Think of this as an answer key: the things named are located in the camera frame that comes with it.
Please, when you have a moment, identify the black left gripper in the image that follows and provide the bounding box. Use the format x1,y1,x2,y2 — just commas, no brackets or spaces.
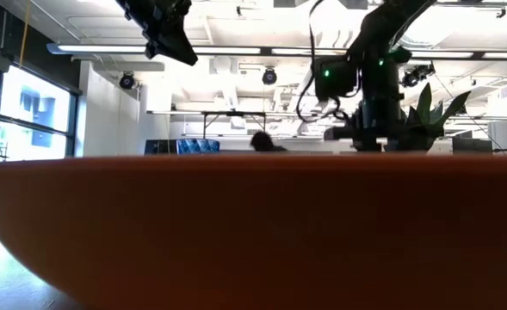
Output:
123,0,200,67

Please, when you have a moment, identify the blue faceted plastic cup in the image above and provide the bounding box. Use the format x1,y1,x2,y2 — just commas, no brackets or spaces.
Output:
176,138,221,156

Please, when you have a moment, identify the orange plastic plate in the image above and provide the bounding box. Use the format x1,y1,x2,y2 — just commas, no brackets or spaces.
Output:
0,153,507,310

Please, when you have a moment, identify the black ceiling spotlight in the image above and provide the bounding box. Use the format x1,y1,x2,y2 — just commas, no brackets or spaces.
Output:
119,71,136,91
261,67,278,86
400,62,436,90

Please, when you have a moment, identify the green leafy plant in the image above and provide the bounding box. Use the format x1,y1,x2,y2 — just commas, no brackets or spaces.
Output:
384,82,473,153

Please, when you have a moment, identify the long ceiling strip light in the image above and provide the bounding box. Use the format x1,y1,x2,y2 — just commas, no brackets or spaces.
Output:
46,41,507,61

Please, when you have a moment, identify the black computer monitor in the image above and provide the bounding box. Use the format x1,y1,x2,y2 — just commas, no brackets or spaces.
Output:
144,139,178,156
452,136,494,153

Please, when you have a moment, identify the person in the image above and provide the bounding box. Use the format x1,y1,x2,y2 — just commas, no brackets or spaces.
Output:
249,130,288,153

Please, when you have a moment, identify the large window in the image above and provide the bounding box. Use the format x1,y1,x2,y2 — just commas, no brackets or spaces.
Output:
0,63,80,163

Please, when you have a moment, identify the black metal frame stand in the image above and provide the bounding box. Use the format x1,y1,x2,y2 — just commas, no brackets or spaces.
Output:
201,110,268,141

